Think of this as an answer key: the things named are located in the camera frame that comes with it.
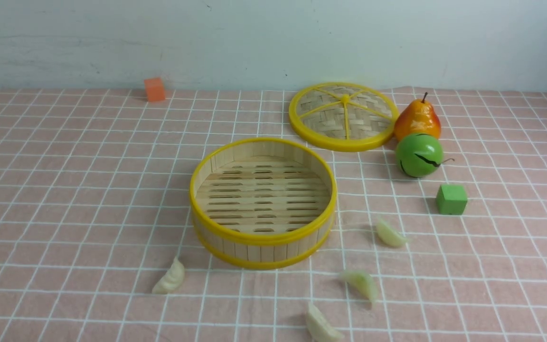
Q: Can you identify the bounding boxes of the green toy apple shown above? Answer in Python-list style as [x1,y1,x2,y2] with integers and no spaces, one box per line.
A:
[395,133,454,178]

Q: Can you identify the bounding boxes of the pink checkered tablecloth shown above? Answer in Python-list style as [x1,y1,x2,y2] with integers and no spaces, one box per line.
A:
[0,87,547,342]

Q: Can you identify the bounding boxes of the light green dumpling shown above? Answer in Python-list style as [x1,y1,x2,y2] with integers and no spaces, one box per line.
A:
[339,270,379,306]

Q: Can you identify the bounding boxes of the woven bamboo steamer lid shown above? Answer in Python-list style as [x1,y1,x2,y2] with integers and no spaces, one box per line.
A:
[288,82,399,153]

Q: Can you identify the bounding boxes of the bamboo steamer tray yellow rim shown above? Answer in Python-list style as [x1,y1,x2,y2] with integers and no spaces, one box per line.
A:
[189,138,337,270]

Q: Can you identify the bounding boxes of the orange foam cube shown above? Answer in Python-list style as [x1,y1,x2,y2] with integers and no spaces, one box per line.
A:
[143,76,166,102]

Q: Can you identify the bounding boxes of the green foam cube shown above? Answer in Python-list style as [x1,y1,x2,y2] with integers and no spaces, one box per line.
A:
[435,184,468,216]

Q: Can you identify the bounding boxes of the pale green dumpling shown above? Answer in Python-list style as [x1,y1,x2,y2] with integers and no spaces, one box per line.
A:
[376,218,408,247]

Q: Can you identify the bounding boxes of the white dumpling bottom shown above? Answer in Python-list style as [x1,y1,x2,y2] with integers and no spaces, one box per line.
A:
[305,302,345,342]

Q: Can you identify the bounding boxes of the white dumpling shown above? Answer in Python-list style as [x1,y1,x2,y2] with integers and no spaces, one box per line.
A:
[305,302,345,342]
[151,257,185,295]

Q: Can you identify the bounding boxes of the orange yellow toy pear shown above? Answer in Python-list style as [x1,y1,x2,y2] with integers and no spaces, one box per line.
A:
[394,92,442,141]

